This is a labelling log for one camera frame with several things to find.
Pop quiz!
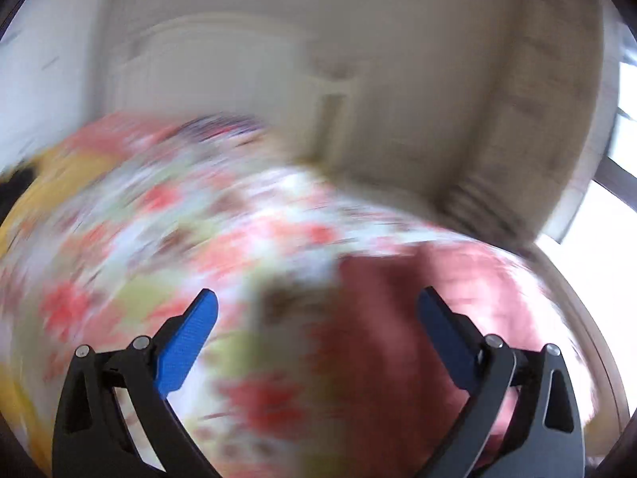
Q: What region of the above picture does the sailboat print curtain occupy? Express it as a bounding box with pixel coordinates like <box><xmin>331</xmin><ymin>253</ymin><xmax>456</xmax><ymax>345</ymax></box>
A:
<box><xmin>427</xmin><ymin>0</ymin><xmax>624</xmax><ymax>251</ymax></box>

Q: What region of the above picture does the floral bedsheet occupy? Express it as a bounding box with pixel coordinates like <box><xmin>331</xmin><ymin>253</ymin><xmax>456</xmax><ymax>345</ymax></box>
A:
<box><xmin>0</xmin><ymin>111</ymin><xmax>498</xmax><ymax>478</ymax></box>

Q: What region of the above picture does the pink quilted jacket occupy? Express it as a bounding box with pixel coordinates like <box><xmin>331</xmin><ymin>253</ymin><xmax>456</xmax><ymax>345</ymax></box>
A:
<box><xmin>309</xmin><ymin>240</ymin><xmax>600</xmax><ymax>478</ymax></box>

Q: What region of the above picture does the dark window frame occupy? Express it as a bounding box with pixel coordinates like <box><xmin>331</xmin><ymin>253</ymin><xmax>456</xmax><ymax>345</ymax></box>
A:
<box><xmin>591</xmin><ymin>153</ymin><xmax>637</xmax><ymax>196</ymax></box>

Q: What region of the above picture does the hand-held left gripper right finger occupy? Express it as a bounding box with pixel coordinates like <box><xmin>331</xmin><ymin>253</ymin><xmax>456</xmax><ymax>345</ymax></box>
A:
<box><xmin>417</xmin><ymin>286</ymin><xmax>584</xmax><ymax>478</ymax></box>

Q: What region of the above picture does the yellow pillow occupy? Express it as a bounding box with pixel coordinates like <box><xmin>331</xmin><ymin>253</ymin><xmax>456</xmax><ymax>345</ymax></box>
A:
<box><xmin>0</xmin><ymin>141</ymin><xmax>117</xmax><ymax>242</ymax></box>

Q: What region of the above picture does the beige wooden bed frame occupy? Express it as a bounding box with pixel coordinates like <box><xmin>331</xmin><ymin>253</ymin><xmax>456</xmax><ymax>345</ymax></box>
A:
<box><xmin>535</xmin><ymin>246</ymin><xmax>629</xmax><ymax>419</ymax></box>

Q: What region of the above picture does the white headboard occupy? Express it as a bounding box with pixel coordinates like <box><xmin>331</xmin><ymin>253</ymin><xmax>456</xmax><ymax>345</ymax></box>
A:
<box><xmin>106</xmin><ymin>14</ymin><xmax>370</xmax><ymax>172</ymax></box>

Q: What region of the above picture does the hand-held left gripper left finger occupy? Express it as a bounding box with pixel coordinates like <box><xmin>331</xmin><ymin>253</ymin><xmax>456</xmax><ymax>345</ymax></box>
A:
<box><xmin>51</xmin><ymin>288</ymin><xmax>222</xmax><ymax>478</ymax></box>

